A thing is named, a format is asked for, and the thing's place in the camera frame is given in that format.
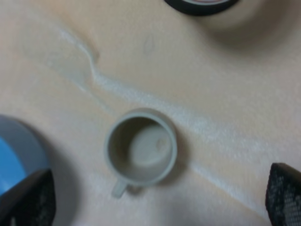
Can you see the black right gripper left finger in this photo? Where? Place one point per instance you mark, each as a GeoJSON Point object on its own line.
{"type": "Point", "coordinates": [31, 202]}

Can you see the blue plastic bowl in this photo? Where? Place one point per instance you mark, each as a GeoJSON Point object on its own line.
{"type": "Point", "coordinates": [21, 154]}

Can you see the small beige teacup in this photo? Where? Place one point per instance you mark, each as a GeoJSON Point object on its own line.
{"type": "Point", "coordinates": [140, 149]}

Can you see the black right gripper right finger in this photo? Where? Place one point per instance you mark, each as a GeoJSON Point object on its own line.
{"type": "Point", "coordinates": [283, 195]}

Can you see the black mesh pen holder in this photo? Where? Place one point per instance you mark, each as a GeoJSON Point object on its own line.
{"type": "Point", "coordinates": [201, 7]}

